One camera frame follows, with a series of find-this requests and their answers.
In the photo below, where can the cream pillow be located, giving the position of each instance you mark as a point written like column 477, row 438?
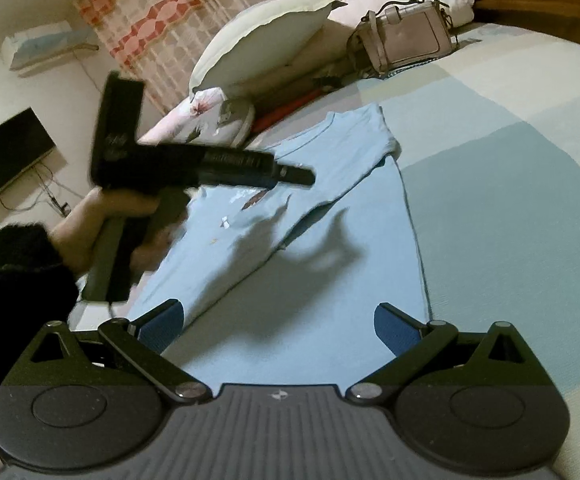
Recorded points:
column 260, row 35

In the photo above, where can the wall television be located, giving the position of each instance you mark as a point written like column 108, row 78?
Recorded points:
column 10, row 152

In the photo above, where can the beige handbag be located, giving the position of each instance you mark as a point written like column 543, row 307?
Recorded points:
column 404, row 40

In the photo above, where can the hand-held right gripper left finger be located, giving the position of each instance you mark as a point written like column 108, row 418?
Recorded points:
column 162, row 329

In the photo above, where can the person's left hand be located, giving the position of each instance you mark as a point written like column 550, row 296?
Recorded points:
column 80, row 230

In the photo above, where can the wall air conditioner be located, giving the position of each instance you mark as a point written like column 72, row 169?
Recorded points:
column 45, row 45

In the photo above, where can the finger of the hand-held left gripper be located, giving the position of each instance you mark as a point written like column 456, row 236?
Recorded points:
column 295, row 177

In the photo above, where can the red flat object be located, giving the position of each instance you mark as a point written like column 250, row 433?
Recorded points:
column 285, row 107

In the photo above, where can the light blue printed sweatshirt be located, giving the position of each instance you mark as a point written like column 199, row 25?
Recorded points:
column 330, row 240

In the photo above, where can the patterned curtain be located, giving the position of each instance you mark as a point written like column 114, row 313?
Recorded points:
column 195, row 5

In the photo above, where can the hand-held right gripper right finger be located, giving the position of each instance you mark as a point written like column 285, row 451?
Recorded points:
column 392, row 331

